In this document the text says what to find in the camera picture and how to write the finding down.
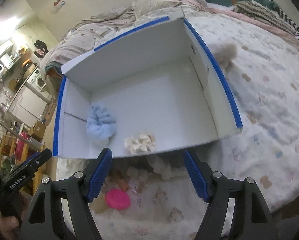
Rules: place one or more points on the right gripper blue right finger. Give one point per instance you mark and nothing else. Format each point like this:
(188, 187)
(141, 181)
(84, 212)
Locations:
(196, 176)

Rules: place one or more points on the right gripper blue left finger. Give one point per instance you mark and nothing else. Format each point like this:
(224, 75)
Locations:
(96, 172)

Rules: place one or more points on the pink rubber duck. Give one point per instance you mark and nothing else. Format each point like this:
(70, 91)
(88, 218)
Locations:
(117, 199)

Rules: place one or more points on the white sock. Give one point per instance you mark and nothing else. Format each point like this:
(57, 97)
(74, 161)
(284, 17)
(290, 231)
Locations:
(163, 168)

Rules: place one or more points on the person's left hand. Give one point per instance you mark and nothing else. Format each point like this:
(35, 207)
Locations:
(9, 227)

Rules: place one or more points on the light blue fluffy sock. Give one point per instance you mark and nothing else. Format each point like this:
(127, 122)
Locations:
(100, 125)

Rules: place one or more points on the cream white scrunchie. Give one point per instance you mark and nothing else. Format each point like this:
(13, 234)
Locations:
(144, 143)

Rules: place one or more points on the cardboard box on floor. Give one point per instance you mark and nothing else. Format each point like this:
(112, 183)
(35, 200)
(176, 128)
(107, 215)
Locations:
(37, 131)

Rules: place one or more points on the white cabinet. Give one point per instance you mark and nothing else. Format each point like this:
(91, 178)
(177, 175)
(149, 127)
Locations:
(26, 107)

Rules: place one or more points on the white box with blue edges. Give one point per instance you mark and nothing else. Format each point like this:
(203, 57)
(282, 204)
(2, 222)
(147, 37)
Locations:
(159, 77)

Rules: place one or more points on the white washing machine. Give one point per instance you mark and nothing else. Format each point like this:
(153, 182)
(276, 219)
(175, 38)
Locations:
(36, 82)

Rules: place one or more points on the beige fluffy plush toy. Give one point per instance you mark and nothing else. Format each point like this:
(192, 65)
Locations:
(224, 53)

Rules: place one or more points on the beige crumpled duvet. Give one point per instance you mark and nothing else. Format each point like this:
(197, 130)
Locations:
(85, 36)

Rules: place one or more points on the striped knit blanket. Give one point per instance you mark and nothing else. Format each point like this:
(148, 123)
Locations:
(268, 12)

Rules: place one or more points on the cream lace pillow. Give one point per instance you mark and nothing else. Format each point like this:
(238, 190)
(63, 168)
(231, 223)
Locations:
(142, 7)

